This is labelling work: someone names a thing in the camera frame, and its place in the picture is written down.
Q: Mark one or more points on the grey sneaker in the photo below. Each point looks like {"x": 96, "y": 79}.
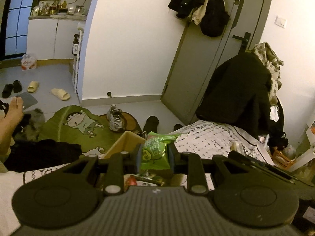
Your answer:
{"x": 116, "y": 119}

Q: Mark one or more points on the white patterned bed cover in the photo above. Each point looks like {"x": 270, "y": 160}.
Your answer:
{"x": 203, "y": 138}

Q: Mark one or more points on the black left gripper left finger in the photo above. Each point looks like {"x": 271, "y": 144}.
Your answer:
{"x": 118, "y": 165}

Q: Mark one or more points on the brown cardboard box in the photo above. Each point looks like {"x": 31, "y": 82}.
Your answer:
{"x": 126, "y": 142}

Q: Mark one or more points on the orange plastic basket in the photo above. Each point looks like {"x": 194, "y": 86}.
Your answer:
{"x": 280, "y": 160}

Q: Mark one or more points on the green cartoon floor mat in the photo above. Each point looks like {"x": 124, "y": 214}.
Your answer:
{"x": 76, "y": 125}

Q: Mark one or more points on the dark clothes hanging on door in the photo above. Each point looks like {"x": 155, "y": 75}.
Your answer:
{"x": 209, "y": 15}

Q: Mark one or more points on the white kitchen cabinet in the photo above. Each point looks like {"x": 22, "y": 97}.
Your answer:
{"x": 52, "y": 38}

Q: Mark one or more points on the green snack packet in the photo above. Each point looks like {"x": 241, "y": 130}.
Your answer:
{"x": 154, "y": 153}

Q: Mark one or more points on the person's bare foot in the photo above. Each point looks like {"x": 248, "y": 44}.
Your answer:
{"x": 10, "y": 122}

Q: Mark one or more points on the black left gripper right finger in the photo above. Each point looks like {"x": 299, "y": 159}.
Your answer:
{"x": 189, "y": 164}

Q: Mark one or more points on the red white plastic bag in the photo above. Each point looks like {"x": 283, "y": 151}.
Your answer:
{"x": 28, "y": 62}

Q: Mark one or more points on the clear white cake pack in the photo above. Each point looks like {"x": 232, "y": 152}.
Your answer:
{"x": 238, "y": 147}

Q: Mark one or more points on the patterned beige hoodie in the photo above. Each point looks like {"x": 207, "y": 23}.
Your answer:
{"x": 273, "y": 64}

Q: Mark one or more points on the dark spray bottle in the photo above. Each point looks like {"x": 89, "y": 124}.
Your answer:
{"x": 75, "y": 46}

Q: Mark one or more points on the white desk shelf unit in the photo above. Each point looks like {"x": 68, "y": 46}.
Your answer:
{"x": 305, "y": 151}

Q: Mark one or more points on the red snack packet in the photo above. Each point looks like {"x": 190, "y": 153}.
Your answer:
{"x": 143, "y": 180}

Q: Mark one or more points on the black coat pile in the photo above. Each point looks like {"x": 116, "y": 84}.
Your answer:
{"x": 238, "y": 95}

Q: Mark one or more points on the black slipper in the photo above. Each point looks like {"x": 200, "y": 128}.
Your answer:
{"x": 151, "y": 124}

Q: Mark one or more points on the grey room door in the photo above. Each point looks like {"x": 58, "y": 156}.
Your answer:
{"x": 198, "y": 55}

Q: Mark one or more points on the beige slipper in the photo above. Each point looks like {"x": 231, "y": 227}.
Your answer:
{"x": 33, "y": 86}
{"x": 61, "y": 94}

